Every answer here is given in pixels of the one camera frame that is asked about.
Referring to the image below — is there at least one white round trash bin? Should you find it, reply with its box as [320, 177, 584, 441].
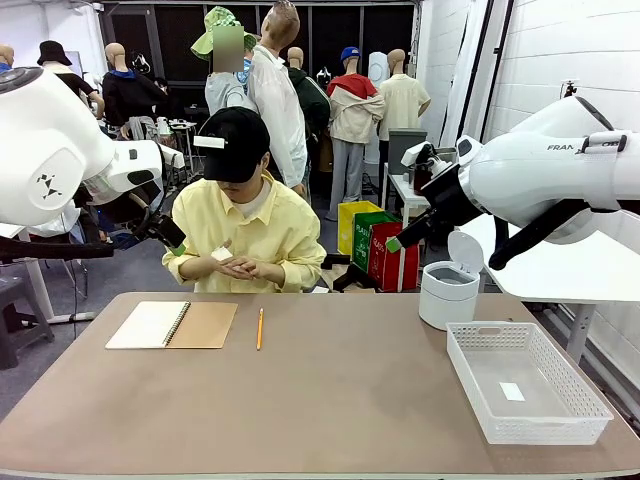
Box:
[418, 230, 485, 331]

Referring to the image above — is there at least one white dress form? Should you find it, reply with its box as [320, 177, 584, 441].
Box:
[368, 51, 390, 90]

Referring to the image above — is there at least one person in yellow shirt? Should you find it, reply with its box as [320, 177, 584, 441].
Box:
[162, 169, 327, 294]

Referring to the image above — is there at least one tall mannequin in white shirt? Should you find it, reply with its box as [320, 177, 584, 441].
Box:
[247, 0, 310, 199]

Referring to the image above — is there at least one mannequin in grey shirt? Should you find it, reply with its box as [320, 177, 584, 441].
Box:
[204, 27, 261, 114]

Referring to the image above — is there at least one black wall pole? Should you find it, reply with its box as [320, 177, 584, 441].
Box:
[482, 0, 516, 144]
[453, 0, 496, 136]

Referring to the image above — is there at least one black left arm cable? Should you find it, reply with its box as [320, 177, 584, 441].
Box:
[0, 192, 166, 265]

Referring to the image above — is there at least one mannequin in black hoodie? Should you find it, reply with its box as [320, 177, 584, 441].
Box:
[102, 42, 171, 146]

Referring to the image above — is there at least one black baseball cap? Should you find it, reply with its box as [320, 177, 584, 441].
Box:
[198, 106, 271, 184]

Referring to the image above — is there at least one small white basket label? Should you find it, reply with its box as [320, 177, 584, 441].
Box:
[498, 381, 526, 403]

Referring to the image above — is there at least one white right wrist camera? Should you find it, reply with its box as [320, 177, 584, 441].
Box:
[399, 141, 437, 167]

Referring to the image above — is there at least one mannequin in cream shirt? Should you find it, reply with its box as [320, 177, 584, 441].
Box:
[377, 48, 432, 176]

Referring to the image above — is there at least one yellow recycling bin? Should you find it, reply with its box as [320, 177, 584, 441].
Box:
[337, 200, 384, 256]

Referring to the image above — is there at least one person's left forearm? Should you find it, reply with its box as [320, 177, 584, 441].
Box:
[259, 244, 326, 292]

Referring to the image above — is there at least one person's right hand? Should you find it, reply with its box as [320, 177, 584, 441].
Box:
[198, 239, 237, 276]

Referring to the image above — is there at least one black bucket hat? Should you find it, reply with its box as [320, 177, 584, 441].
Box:
[37, 40, 74, 67]

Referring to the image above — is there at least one white plastic bag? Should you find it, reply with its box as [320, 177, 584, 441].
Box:
[27, 202, 84, 239]

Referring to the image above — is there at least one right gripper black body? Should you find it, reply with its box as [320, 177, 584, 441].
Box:
[421, 163, 485, 227]

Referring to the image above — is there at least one white desk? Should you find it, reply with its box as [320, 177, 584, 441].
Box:
[0, 222, 96, 325]

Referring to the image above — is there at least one white hanging sheet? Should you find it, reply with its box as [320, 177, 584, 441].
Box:
[439, 0, 489, 151]

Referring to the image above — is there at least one black floor stand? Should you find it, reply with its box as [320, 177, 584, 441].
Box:
[323, 252, 377, 294]

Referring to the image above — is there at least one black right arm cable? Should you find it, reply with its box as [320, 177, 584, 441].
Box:
[488, 197, 640, 271]

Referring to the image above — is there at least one green checked sun hat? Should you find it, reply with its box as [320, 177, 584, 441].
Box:
[190, 5, 259, 62]

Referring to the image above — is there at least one small white side table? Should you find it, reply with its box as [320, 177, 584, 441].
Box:
[387, 173, 432, 294]

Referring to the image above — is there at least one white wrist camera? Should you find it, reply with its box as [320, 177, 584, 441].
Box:
[399, 141, 437, 167]
[158, 143, 187, 174]

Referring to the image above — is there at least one green recycling bin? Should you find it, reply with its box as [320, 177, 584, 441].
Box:
[352, 211, 401, 274]

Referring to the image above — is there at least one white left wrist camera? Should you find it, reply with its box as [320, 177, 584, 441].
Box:
[158, 143, 187, 174]

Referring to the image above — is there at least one person's right forearm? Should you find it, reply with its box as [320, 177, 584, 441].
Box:
[162, 247, 211, 281]

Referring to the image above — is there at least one mannequin in black top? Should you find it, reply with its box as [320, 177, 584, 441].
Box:
[49, 62, 106, 121]

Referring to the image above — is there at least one mannequin in dark green jacket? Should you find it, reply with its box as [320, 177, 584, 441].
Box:
[286, 46, 332, 174]

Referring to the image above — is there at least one grey cabinet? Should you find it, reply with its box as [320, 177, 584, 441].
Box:
[387, 128, 429, 176]

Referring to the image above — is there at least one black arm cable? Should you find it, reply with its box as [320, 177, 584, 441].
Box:
[488, 197, 640, 271]
[0, 192, 166, 265]

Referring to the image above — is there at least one brown spiral notebook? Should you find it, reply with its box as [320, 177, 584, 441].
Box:
[104, 300, 239, 350]

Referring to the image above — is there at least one mannequin in red beige jacket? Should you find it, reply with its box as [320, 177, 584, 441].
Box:
[325, 54, 386, 222]

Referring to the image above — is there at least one red recycling bin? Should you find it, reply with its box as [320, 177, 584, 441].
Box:
[368, 222, 422, 293]

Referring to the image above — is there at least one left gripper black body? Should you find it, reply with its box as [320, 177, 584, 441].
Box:
[103, 179, 166, 233]

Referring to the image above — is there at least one white perforated plastic basket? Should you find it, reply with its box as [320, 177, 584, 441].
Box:
[445, 321, 615, 446]

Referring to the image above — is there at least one person's left hand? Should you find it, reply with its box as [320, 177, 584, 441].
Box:
[219, 255, 269, 281]

